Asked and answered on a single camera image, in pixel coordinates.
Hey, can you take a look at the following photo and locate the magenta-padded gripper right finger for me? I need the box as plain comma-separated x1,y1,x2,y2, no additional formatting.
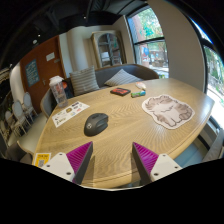
131,141,184,186

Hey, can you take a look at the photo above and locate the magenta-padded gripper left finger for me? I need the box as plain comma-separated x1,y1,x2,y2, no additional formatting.
41,141,94,186

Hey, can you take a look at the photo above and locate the black computer mouse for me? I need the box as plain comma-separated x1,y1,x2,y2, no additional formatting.
83,112,110,137

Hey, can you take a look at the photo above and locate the cat-shaped grey mouse pad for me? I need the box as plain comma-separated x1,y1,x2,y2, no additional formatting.
141,94,196,130

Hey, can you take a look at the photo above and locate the yellow code sticker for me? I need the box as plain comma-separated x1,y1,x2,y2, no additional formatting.
33,152,52,168

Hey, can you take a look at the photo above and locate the grey chair with wood rim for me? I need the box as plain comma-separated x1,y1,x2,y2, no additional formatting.
0,133,35,162

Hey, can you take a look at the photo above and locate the white sticker sheet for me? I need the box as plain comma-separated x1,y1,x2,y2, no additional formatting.
51,101,91,128

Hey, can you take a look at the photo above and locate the group of white chairs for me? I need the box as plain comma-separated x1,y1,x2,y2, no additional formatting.
3,92,38,134

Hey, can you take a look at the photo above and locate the clear shaker bottle white lid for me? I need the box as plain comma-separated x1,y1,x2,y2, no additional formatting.
48,75,69,108

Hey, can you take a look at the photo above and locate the black bag with orange item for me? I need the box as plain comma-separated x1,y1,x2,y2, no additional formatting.
61,78,75,100

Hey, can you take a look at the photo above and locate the small white tube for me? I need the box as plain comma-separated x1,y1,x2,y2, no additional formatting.
134,81,147,91

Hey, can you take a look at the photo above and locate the black and red flat box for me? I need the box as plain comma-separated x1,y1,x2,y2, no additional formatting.
110,87,132,97

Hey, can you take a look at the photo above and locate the striped square cushion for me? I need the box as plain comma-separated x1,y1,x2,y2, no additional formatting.
69,65,100,97

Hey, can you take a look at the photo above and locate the brown wooden door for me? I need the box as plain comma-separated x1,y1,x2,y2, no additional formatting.
19,35,67,105

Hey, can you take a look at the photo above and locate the blue poster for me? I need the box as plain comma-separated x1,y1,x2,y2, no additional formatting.
24,59,40,88

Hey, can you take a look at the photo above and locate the striped flat cushion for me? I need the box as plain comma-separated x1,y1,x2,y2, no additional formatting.
104,68,143,88

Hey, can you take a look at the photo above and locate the grey curved sofa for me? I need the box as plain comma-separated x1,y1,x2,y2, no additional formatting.
40,63,160,118

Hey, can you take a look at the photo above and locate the white paper sign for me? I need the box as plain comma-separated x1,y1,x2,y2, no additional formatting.
45,51,56,62

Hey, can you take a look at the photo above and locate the arched wooden shelf cabinet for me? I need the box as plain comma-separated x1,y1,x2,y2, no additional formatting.
90,30,127,69

